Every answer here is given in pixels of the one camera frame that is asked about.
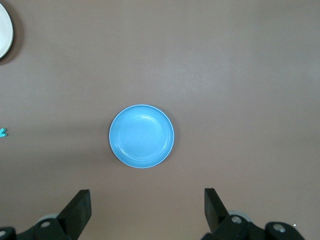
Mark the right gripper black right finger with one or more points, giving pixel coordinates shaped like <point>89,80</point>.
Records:
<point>215,215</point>

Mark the teal letter R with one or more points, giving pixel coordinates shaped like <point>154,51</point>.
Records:
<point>2,132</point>

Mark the blue plate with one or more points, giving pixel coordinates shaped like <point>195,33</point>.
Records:
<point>141,136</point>

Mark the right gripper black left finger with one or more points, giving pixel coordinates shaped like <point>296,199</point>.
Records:
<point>75,215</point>

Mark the beige plate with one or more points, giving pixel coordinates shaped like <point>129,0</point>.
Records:
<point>3,30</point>

